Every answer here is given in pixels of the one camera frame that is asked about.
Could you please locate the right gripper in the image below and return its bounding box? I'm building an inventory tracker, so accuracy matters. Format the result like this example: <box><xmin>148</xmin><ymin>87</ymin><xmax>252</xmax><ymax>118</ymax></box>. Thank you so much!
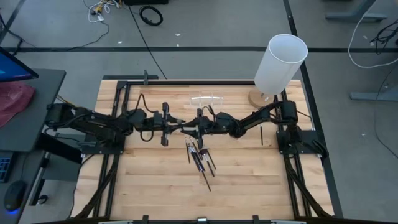
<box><xmin>182</xmin><ymin>108</ymin><xmax>220</xmax><ymax>150</ymax></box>

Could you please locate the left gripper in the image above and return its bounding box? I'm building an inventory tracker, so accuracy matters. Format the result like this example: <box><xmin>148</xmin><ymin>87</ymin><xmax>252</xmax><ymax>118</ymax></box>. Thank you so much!
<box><xmin>154</xmin><ymin>102</ymin><xmax>186</xmax><ymax>147</ymax></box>

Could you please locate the black brush silver ferrule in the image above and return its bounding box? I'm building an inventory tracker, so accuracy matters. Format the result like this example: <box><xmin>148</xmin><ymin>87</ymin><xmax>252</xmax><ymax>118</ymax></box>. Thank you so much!
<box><xmin>190</xmin><ymin>139</ymin><xmax>206</xmax><ymax>172</ymax></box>
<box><xmin>187</xmin><ymin>138</ymin><xmax>203</xmax><ymax>172</ymax></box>

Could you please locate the clear acrylic organizer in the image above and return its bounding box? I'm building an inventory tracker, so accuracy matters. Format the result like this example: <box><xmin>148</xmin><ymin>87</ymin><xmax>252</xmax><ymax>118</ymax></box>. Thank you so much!
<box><xmin>189</xmin><ymin>92</ymin><xmax>224</xmax><ymax>106</ymax></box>

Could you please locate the slim black makeup brush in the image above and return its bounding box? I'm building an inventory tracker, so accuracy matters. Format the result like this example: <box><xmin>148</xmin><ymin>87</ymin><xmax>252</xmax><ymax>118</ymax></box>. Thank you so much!
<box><xmin>205</xmin><ymin>149</ymin><xmax>217</xmax><ymax>170</ymax></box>

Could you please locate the white lamp wooden base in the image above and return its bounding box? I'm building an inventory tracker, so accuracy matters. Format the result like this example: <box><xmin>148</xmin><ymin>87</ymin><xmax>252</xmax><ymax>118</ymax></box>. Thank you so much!
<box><xmin>248</xmin><ymin>33</ymin><xmax>308</xmax><ymax>110</ymax></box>

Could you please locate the black floor box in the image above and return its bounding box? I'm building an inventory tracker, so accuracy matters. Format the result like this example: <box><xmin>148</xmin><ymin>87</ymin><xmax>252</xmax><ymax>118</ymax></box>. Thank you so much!
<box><xmin>123</xmin><ymin>0</ymin><xmax>169</xmax><ymax>6</ymax></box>

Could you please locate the dark grey desk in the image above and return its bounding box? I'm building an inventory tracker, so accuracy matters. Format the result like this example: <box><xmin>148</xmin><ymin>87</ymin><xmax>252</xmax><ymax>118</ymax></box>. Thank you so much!
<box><xmin>0</xmin><ymin>68</ymin><xmax>67</xmax><ymax>153</ymax></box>

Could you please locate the pink cloth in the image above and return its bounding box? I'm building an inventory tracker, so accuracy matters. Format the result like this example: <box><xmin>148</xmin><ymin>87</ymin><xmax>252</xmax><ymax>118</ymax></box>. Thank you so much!
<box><xmin>0</xmin><ymin>81</ymin><xmax>36</xmax><ymax>128</ymax></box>

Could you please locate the computer monitor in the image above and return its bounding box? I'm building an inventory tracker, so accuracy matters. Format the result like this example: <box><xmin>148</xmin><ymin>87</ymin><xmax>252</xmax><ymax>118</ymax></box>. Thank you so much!
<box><xmin>0</xmin><ymin>46</ymin><xmax>40</xmax><ymax>83</ymax></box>

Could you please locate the black computer mouse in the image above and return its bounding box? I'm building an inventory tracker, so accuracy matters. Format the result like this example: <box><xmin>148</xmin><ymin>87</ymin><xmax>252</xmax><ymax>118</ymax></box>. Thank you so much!
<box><xmin>3</xmin><ymin>180</ymin><xmax>27</xmax><ymax>212</ymax></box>

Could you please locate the black keyboard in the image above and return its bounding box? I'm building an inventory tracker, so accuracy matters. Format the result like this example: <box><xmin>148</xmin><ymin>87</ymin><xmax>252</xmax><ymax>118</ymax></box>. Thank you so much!
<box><xmin>0</xmin><ymin>156</ymin><xmax>13</xmax><ymax>184</ymax></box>

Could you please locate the grey desk foot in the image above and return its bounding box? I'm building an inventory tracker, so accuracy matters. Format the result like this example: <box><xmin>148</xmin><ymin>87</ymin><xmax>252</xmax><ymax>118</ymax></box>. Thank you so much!
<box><xmin>349</xmin><ymin>83</ymin><xmax>398</xmax><ymax>102</ymax></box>

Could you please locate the grey desk leg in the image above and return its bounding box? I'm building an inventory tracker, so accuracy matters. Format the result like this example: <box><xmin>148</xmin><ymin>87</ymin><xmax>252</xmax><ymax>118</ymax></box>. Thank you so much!
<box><xmin>325</xmin><ymin>0</ymin><xmax>389</xmax><ymax>23</ymax></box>

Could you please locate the black table frame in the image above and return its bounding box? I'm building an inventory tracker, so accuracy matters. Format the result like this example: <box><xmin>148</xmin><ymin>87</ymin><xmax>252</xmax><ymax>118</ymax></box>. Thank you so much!
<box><xmin>70</xmin><ymin>74</ymin><xmax>345</xmax><ymax>224</ymax></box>

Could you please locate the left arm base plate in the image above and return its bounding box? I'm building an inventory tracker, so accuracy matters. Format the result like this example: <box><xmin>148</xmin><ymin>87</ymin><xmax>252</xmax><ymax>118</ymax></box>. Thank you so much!
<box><xmin>54</xmin><ymin>132</ymin><xmax>125</xmax><ymax>156</ymax></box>

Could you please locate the long black floor cable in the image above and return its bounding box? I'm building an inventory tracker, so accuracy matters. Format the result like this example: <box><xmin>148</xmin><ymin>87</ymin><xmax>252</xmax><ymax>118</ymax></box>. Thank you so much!
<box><xmin>126</xmin><ymin>2</ymin><xmax>168</xmax><ymax>80</ymax></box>

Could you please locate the coiled black cable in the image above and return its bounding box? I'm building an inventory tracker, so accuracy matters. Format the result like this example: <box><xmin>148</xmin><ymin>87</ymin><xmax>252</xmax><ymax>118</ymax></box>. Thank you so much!
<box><xmin>138</xmin><ymin>5</ymin><xmax>164</xmax><ymax>27</ymax></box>

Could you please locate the yellow cable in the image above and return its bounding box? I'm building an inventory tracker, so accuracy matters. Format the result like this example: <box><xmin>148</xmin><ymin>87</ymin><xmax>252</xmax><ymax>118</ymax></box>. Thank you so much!
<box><xmin>55</xmin><ymin>95</ymin><xmax>75</xmax><ymax>107</ymax></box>

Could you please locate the thin black floor cable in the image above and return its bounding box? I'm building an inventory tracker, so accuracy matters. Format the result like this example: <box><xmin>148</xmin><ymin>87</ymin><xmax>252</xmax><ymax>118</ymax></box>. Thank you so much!
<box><xmin>0</xmin><ymin>12</ymin><xmax>110</xmax><ymax>52</ymax></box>

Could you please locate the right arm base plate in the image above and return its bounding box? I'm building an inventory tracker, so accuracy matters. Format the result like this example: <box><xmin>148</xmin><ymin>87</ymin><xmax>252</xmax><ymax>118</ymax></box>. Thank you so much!
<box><xmin>276</xmin><ymin>129</ymin><xmax>329</xmax><ymax>159</ymax></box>

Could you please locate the white cable bundle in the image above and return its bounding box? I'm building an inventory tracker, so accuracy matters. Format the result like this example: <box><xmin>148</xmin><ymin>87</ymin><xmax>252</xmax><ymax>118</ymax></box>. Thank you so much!
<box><xmin>83</xmin><ymin>0</ymin><xmax>121</xmax><ymax>23</ymax></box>

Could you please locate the long white floor cable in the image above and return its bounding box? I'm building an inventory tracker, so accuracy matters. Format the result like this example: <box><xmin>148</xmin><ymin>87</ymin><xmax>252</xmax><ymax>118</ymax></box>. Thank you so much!
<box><xmin>347</xmin><ymin>0</ymin><xmax>398</xmax><ymax>68</ymax></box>

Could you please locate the black cable tangle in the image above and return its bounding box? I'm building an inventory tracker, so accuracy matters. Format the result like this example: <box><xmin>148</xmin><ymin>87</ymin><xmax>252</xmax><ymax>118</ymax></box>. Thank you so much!
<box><xmin>369</xmin><ymin>18</ymin><xmax>398</xmax><ymax>55</ymax></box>

